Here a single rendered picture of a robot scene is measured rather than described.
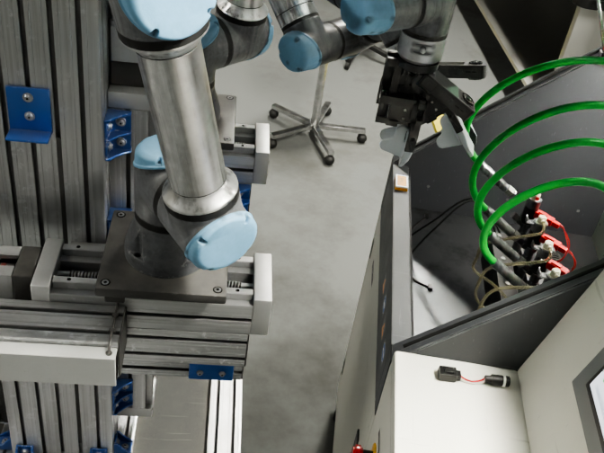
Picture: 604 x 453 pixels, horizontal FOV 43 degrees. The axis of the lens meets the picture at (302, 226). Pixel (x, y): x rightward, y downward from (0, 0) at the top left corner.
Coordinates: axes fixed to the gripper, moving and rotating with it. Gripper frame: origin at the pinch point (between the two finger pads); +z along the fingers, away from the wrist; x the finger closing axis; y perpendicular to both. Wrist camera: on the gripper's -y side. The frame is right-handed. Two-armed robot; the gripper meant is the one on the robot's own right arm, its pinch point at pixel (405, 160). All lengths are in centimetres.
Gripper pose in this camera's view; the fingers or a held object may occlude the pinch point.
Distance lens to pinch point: 142.0
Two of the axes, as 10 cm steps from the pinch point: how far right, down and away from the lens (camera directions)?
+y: -9.9, -1.6, 0.0
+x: -1.0, 6.0, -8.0
